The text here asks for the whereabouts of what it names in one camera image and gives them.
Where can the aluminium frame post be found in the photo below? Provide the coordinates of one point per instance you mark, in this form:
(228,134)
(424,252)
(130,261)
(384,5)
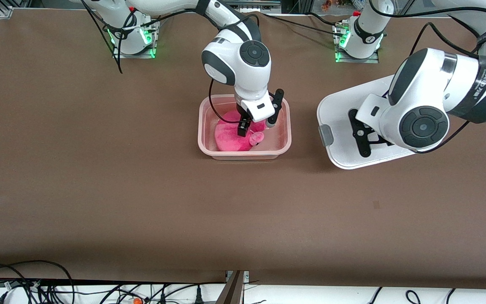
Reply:
(232,291)

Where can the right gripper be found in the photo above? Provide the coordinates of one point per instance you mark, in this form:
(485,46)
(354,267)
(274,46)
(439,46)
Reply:
(243,125)

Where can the pink plush toy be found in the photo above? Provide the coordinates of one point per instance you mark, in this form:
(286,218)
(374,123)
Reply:
(226,137)

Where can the metal corner bracket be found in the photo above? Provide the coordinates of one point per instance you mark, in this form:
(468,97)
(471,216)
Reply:
(4,12)

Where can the small orange figurine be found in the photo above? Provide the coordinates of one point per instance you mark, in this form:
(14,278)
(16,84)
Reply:
(326,5)

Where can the black power plug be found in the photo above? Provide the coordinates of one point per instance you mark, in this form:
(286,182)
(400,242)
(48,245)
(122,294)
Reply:
(198,297)

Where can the brown table cover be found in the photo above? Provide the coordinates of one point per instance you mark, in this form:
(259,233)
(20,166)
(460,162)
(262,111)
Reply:
(243,219)

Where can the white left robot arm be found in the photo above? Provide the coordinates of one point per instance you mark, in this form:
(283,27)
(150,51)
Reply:
(424,84)

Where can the translucent plastic box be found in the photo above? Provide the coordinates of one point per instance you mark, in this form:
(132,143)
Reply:
(279,135)

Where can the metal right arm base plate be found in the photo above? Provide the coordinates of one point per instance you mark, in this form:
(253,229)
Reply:
(120,55)

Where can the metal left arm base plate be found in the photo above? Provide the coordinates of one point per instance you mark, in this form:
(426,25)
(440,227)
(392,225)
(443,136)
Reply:
(369,60)

